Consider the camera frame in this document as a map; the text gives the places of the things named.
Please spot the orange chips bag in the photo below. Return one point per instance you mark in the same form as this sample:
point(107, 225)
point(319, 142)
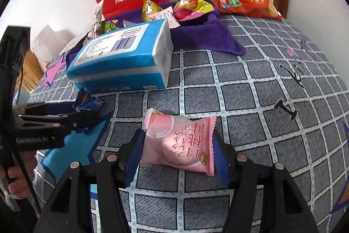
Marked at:
point(245, 2)

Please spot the white plastic bag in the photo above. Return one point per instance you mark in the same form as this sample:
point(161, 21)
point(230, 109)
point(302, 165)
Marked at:
point(49, 36)

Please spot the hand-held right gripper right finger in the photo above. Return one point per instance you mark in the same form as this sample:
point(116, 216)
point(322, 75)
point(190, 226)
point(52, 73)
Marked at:
point(220, 162)

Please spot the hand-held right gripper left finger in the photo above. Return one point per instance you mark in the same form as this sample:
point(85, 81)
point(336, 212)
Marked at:
point(133, 159)

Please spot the pink panda snack packet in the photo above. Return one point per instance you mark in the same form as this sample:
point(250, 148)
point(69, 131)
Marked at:
point(96, 17)

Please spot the small blue snack packet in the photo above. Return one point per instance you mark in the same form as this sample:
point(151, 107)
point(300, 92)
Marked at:
point(87, 103)

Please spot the yellow triangular snack packet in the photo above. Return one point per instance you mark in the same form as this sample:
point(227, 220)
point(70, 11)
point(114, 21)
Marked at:
point(150, 9)

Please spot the green snack packet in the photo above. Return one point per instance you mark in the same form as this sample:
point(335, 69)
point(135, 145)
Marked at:
point(109, 27)

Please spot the pink peach snack packet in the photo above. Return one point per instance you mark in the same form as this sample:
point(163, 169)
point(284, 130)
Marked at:
point(177, 140)

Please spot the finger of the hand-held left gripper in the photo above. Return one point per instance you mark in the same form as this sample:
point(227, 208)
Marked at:
point(54, 108)
point(68, 123)

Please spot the person's left hand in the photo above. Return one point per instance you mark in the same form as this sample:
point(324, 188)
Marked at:
point(19, 181)

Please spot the pale pink labelled packet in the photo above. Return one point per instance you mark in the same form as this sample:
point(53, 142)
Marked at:
point(166, 16)

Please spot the blue tissue pack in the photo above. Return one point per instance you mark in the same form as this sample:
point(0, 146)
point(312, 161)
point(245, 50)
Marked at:
point(122, 58)

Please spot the grey checkered blanket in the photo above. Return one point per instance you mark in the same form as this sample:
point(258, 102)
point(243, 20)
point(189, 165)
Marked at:
point(245, 99)

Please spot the pink and yellow snack packet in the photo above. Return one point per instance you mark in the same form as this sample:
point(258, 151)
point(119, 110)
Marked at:
point(190, 7)

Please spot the purple towel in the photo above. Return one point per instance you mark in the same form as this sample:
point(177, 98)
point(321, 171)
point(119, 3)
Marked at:
point(212, 33)

